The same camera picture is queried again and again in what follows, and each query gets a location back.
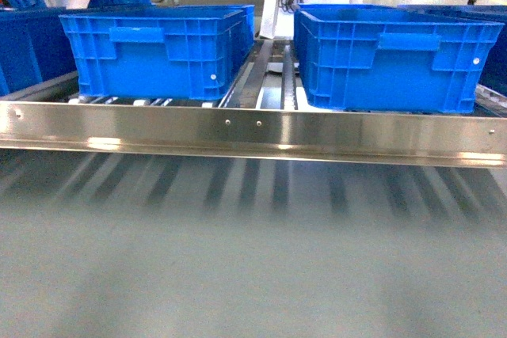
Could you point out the stainless steel shelf rack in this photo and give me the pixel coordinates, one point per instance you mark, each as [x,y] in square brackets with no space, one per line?
[235,127]

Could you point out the left blue plastic bin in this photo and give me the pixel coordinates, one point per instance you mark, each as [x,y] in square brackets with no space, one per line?
[184,52]

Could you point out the blue plastic bin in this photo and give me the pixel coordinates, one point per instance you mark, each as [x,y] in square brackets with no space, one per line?
[379,59]
[184,52]

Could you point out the right blue plastic bin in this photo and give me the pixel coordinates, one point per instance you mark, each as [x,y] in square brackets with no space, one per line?
[379,59]

